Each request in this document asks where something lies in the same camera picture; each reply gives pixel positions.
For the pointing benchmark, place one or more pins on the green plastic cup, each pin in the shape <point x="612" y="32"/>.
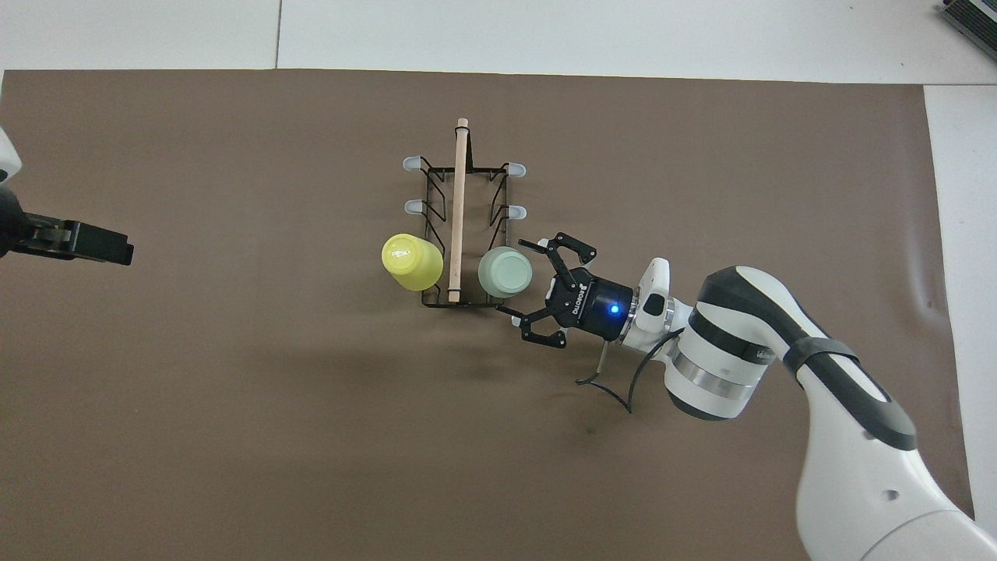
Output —
<point x="505" y="273"/>

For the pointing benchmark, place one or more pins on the brown table mat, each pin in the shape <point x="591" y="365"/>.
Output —
<point x="234" y="428"/>

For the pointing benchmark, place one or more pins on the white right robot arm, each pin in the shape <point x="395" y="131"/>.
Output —
<point x="849" y="467"/>

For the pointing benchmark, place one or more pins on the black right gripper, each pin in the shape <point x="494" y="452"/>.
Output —
<point x="592" y="304"/>

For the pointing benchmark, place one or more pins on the grey ribbed device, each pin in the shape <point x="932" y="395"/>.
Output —
<point x="974" y="17"/>

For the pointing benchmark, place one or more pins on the yellow plastic cup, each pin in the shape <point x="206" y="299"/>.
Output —
<point x="413" y="261"/>

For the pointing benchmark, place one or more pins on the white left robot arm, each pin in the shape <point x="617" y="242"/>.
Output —
<point x="6" y="156"/>

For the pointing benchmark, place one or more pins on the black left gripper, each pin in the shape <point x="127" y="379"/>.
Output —
<point x="8" y="226"/>

